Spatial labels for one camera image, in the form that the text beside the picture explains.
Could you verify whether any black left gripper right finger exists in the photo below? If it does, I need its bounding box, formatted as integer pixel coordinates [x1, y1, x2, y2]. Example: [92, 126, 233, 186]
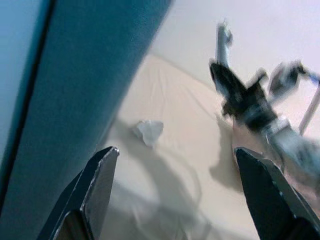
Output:
[233, 146, 320, 240]

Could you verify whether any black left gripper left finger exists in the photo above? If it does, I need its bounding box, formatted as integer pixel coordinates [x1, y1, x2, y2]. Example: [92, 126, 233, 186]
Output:
[36, 146, 120, 240]

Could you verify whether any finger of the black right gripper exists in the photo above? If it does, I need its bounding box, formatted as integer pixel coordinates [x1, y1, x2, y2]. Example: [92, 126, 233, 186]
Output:
[211, 62, 251, 97]
[210, 69, 236, 102]

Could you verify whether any small white wrapper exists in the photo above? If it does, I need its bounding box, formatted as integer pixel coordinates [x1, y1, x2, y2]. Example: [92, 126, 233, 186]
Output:
[216, 18, 234, 67]

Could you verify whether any white tissue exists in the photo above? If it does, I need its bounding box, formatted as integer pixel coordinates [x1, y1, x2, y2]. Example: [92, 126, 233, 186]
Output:
[131, 119, 165, 148]

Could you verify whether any mattress with cream sheet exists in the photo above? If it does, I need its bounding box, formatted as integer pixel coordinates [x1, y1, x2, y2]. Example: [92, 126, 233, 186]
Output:
[98, 53, 320, 240]

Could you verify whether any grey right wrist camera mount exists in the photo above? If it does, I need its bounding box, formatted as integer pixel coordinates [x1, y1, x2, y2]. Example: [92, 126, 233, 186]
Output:
[268, 61, 310, 98]

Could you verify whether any teal upholstered bed frame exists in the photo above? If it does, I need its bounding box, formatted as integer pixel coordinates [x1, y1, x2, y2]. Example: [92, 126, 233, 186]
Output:
[0, 0, 174, 240]

